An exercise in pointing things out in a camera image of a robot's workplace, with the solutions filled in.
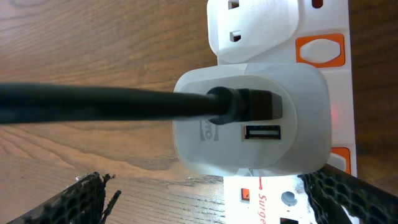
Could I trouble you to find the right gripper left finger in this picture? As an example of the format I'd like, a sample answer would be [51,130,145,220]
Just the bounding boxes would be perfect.
[7,172,121,224]

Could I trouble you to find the white USB wall adapter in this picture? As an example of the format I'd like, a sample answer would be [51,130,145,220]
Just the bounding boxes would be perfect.
[173,63,331,177]

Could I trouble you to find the white power strip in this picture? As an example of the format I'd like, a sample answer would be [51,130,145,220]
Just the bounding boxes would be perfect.
[207,0,357,223]

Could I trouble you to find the black USB charging cable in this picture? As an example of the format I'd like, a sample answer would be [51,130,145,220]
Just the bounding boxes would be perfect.
[0,82,237,126]

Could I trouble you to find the black USB plug in strip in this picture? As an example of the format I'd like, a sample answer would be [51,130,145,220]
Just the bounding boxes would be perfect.
[207,86,283,125]

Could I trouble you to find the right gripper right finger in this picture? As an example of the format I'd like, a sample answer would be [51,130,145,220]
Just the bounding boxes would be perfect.
[298,164,397,224]

